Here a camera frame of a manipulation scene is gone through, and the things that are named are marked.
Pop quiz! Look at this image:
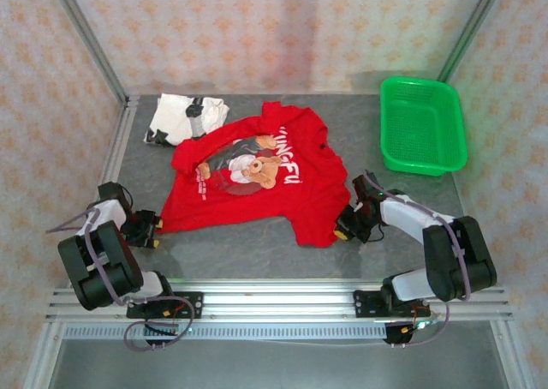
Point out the aluminium frame post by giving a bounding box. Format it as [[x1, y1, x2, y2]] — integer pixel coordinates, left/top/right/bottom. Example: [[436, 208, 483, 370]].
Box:
[[45, 0, 129, 105], [436, 0, 510, 85]]

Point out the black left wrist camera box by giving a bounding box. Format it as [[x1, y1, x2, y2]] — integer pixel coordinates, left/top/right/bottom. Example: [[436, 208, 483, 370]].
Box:
[[135, 210, 158, 230]]

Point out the grey metal lower panel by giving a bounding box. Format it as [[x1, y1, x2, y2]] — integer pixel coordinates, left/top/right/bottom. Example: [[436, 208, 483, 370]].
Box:
[[49, 339, 510, 389]]

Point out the green perforated plastic basket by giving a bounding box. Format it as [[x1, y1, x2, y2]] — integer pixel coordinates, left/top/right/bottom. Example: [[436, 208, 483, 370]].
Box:
[[379, 75, 468, 177]]

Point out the aluminium mounting rail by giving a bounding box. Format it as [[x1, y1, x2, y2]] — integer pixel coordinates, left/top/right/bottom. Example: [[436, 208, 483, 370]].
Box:
[[45, 278, 515, 324]]

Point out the slotted grey cable duct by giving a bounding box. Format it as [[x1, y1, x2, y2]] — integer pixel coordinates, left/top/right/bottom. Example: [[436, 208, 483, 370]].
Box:
[[63, 323, 389, 341]]

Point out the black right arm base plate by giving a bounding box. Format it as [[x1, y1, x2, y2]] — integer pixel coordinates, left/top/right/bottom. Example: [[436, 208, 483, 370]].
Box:
[[353, 289, 429, 320]]

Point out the small lit circuit board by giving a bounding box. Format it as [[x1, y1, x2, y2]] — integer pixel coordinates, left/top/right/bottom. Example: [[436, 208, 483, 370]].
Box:
[[410, 318, 442, 332]]

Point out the red bear print t-shirt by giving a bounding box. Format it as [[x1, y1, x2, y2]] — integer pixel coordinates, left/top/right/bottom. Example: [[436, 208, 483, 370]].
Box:
[[156, 100, 353, 248]]

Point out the white t-shirt with black print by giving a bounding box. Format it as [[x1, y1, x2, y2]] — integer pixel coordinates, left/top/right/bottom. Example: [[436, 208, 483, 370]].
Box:
[[143, 93, 231, 149]]

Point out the black cable bracket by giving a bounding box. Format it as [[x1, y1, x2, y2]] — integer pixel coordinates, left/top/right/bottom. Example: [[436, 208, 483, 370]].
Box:
[[143, 322, 179, 348], [383, 322, 425, 348]]

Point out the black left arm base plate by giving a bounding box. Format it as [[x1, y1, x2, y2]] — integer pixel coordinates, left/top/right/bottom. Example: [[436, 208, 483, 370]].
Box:
[[126, 291, 205, 320]]

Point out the aluminium frame leg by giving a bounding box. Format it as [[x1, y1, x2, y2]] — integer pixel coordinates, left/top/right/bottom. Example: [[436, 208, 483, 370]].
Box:
[[490, 320, 536, 389], [23, 320, 65, 389]]

